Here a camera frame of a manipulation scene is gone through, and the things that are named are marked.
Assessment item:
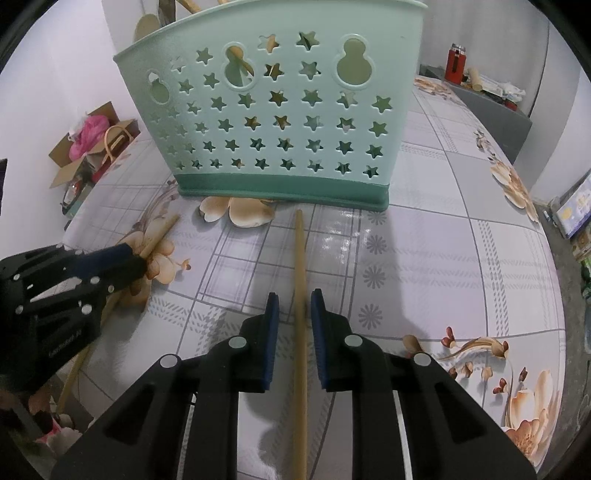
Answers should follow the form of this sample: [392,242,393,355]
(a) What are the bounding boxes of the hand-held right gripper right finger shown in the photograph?
[310,288,539,480]

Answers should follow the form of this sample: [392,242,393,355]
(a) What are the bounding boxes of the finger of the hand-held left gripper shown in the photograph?
[69,243,139,280]
[92,262,148,296]

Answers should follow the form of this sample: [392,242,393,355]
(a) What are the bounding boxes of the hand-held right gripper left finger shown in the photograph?
[50,293,280,480]

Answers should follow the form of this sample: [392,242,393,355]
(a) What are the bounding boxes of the long wooden chopstick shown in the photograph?
[56,215,181,414]
[292,209,309,480]

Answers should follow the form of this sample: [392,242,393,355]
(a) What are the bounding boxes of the mint green utensil basket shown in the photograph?
[113,0,428,213]

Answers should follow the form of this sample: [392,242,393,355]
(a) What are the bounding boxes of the cardboard box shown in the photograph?
[48,102,141,188]

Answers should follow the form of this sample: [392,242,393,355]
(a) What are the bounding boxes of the red gift bag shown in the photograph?
[88,124,139,185]

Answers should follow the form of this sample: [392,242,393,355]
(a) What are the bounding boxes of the floral grey tablecloth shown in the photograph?
[60,76,566,480]

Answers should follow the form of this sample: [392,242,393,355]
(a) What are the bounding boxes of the pink plastic bag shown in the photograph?
[69,115,109,158]

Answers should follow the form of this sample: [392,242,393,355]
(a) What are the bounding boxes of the grey cabinet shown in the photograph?
[418,65,534,162]

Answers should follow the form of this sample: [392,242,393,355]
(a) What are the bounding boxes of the plastic wrapped pack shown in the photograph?
[554,171,591,238]

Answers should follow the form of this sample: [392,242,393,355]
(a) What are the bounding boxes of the red thermos bottle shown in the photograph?
[445,44,466,84]

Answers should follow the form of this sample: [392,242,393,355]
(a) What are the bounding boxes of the crumpled white paper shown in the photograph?
[485,80,527,100]

